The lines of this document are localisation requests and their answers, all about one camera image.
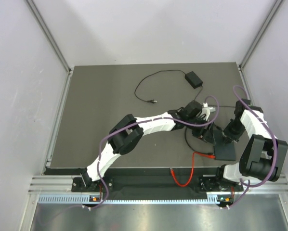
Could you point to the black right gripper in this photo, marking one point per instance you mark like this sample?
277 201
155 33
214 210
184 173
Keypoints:
229 135

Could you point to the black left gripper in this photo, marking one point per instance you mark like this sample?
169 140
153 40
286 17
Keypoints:
208 136

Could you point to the dark grey network switch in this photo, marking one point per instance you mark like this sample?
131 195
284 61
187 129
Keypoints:
223 152

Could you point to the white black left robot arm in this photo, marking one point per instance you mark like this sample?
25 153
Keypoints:
126 134

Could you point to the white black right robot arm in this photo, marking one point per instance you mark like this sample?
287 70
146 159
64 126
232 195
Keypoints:
263 156

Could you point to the dark grey table mat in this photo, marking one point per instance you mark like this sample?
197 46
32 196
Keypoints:
99 96

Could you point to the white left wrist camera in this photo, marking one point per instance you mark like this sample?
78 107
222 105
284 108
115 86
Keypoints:
207 110

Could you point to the aluminium frame rail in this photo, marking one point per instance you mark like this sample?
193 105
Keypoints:
63 184

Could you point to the grey slotted cable duct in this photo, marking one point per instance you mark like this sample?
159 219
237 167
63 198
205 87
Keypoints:
88 199

